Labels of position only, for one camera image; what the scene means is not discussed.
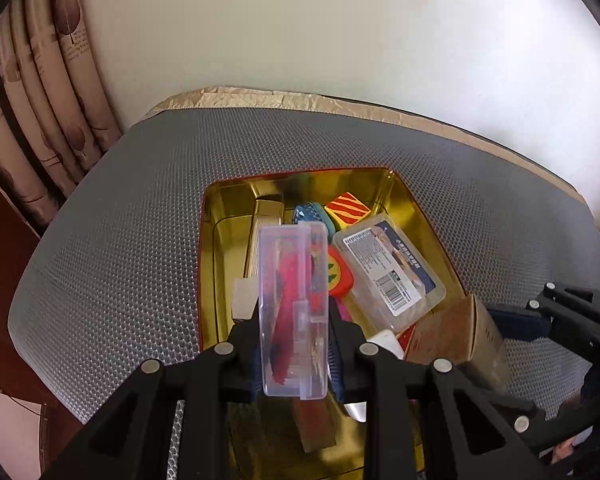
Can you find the clear case with red contents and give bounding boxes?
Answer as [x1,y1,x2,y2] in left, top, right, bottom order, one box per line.
[259,223,329,401]

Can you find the brown wooden cabinet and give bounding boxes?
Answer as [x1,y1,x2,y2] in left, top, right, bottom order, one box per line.
[0,160,48,403]

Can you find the red and gold tin box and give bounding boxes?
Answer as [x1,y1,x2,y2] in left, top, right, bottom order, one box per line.
[197,166,473,480]

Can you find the orange striped box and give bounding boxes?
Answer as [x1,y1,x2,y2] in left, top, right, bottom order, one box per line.
[325,191,372,227]

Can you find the red and green toy block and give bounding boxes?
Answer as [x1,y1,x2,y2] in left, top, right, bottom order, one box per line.
[325,247,357,295]

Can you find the white cube box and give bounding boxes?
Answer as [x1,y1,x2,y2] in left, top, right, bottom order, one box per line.
[367,329,406,361]

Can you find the beige patterned curtain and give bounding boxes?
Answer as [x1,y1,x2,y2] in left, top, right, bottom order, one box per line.
[0,0,124,233]

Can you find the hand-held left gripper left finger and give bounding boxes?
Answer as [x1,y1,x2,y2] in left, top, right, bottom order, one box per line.
[40,305,264,480]

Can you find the blue patterned box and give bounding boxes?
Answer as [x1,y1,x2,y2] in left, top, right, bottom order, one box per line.
[292,201,336,236]

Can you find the clear labelled plastic case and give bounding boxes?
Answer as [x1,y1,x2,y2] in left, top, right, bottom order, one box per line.
[330,212,447,333]

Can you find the brown cardboard box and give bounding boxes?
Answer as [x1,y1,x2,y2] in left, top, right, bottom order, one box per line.
[404,294,508,393]

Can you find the grey textured table mat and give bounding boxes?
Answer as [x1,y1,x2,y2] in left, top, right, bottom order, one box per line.
[7,107,599,480]

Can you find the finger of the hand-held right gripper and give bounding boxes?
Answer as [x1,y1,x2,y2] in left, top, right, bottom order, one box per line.
[475,385,598,461]
[489,282,600,361]

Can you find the long gold box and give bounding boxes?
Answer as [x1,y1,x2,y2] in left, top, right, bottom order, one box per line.
[244,195,287,281]

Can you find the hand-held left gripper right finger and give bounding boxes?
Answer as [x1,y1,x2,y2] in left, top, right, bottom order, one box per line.
[327,305,551,480]

